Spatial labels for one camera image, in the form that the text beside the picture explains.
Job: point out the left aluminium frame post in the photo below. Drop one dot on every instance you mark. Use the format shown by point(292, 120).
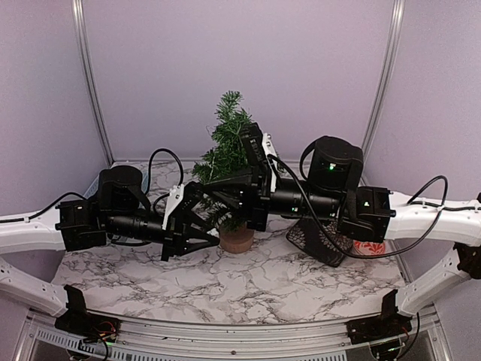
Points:
point(88, 73)

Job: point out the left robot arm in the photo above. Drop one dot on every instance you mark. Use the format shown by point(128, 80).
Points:
point(119, 207)

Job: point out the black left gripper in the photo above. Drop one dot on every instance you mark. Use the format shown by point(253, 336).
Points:
point(178, 235)

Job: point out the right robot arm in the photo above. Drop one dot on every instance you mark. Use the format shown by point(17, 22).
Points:
point(330, 190)

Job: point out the aluminium frame post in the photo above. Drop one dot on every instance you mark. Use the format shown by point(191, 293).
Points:
point(88, 73)
point(386, 72)

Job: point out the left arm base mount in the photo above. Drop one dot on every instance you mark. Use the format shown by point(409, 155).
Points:
point(92, 327)

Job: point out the red white patterned bowl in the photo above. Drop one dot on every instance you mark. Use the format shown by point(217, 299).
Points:
point(369, 248)

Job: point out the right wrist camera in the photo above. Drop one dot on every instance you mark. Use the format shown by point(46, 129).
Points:
point(257, 146)

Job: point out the small green christmas tree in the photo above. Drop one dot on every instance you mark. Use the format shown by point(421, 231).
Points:
point(234, 235)

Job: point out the clear string ornament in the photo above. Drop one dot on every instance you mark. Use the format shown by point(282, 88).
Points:
point(226, 156)

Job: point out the aluminium front rail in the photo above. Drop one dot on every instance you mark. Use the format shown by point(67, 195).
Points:
point(143, 339)

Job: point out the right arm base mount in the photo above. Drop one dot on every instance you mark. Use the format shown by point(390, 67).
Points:
point(375, 328)

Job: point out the black floral rectangular plate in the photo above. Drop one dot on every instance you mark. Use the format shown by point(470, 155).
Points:
point(306, 236)

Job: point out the light blue plastic basket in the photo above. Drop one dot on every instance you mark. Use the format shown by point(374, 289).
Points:
point(92, 189)

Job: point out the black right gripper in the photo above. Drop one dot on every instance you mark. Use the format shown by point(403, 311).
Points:
point(259, 208)

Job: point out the right aluminium frame post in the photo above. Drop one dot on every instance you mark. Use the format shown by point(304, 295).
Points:
point(386, 72)

